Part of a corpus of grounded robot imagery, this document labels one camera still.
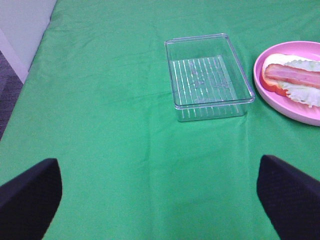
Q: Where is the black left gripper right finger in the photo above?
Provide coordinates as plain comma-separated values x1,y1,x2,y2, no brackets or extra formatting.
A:
256,155,320,240

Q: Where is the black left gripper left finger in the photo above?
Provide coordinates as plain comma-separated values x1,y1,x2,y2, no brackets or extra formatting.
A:
0,158,63,240

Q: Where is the green lettuce leaf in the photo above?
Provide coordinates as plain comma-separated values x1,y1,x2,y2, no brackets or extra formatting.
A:
280,59,320,108

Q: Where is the bacon strip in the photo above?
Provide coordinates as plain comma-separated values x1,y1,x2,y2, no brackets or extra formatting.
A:
264,63,320,89

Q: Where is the white bread slice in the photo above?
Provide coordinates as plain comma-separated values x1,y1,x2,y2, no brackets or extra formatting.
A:
260,53,318,97

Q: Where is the pink round plate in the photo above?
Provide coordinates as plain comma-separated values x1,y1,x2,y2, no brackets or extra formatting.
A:
253,41,320,126

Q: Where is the green tablecloth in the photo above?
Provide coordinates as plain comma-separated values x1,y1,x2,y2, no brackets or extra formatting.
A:
0,0,320,240

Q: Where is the clear left plastic container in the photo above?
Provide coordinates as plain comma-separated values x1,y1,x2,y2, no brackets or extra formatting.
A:
164,33,255,122

